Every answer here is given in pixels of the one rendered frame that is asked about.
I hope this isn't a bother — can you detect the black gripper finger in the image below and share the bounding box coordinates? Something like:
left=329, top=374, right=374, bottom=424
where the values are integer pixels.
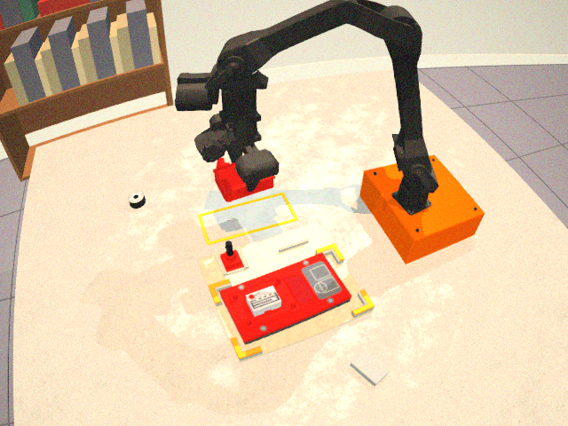
left=234, top=168, right=260, bottom=192
left=227, top=148, right=242, bottom=163

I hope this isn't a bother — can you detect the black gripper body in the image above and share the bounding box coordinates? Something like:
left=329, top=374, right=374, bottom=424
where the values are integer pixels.
left=209, top=110, right=280, bottom=184

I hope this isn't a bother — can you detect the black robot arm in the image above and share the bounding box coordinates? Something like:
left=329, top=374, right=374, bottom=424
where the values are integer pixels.
left=174, top=0, right=439, bottom=216

